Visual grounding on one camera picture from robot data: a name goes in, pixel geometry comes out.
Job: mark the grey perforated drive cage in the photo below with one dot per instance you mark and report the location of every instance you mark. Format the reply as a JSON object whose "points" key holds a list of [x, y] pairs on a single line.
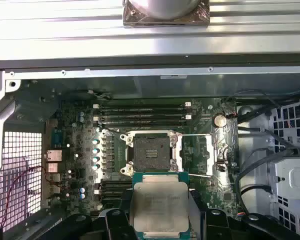
{"points": [[290, 175]]}

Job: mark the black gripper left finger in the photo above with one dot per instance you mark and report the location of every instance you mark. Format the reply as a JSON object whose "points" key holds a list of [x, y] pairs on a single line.
{"points": [[112, 225]]}

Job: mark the blue rear port connector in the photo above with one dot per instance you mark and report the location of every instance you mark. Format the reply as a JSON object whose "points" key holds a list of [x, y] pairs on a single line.
{"points": [[57, 138]]}

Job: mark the black grey PC case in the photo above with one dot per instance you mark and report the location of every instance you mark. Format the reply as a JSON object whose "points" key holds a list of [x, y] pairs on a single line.
{"points": [[5, 115]]}

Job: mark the green motherboard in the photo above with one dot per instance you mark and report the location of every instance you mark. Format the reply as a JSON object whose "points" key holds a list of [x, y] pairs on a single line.
{"points": [[202, 150]]}

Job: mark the black CPU socket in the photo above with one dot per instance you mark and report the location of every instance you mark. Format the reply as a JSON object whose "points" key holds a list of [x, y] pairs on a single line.
{"points": [[150, 145]]}

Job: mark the silver topped CPU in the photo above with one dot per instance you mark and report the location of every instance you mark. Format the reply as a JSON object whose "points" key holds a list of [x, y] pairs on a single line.
{"points": [[160, 207]]}

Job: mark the silver rear port connector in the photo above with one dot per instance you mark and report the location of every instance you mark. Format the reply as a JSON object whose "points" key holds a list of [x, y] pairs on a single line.
{"points": [[54, 155]]}

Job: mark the blue topped capacitor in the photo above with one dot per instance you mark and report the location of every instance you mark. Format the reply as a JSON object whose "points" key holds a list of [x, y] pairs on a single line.
{"points": [[95, 151], [95, 167], [95, 160], [95, 142]]}

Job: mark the black RAM slot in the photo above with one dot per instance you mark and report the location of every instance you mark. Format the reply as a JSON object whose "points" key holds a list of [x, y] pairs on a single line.
{"points": [[115, 182], [140, 117], [112, 197], [115, 186], [140, 112], [140, 106], [140, 123], [115, 191]]}

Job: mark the round silver coin battery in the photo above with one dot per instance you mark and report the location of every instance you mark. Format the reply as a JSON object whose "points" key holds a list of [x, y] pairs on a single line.
{"points": [[219, 121]]}

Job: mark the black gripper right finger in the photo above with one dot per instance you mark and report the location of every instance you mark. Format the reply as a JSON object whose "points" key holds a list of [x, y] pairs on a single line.
{"points": [[215, 225]]}

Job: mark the metal socket cover frame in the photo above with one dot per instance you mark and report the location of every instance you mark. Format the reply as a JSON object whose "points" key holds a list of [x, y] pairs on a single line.
{"points": [[212, 155]]}

